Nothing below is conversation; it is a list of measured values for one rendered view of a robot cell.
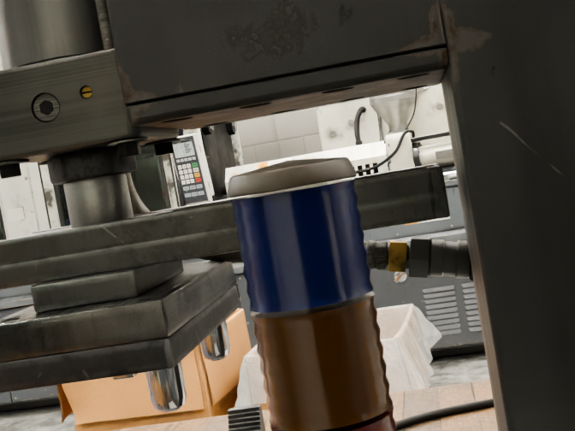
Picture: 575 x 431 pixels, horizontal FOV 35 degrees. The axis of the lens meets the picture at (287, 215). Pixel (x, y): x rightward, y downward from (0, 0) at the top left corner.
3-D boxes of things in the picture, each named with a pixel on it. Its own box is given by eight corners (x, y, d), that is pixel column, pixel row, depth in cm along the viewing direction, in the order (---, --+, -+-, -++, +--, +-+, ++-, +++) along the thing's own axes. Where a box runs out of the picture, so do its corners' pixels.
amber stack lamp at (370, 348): (279, 401, 30) (261, 302, 30) (394, 386, 30) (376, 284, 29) (259, 438, 26) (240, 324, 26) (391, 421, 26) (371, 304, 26)
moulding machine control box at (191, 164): (177, 207, 503) (165, 138, 501) (190, 203, 526) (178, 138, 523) (210, 202, 500) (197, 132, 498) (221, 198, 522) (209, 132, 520)
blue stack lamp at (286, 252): (260, 297, 30) (242, 196, 30) (376, 279, 29) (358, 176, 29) (238, 319, 26) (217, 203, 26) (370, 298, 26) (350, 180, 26)
